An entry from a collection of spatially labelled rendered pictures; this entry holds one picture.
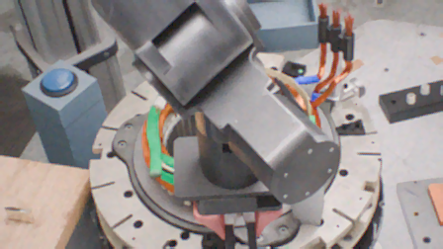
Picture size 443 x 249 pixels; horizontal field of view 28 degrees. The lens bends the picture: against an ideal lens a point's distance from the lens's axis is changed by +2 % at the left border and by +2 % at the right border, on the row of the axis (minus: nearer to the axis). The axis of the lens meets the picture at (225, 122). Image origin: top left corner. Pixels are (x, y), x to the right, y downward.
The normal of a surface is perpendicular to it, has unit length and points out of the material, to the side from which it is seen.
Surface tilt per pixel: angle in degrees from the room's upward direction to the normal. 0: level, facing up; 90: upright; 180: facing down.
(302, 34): 90
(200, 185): 2
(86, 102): 90
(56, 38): 90
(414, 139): 0
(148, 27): 71
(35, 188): 0
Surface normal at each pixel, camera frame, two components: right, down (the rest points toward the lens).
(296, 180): 0.57, 0.58
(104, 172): -0.09, -0.68
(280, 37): 0.05, 0.73
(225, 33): 0.39, 0.37
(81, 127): 0.77, 0.41
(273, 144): -0.32, -0.40
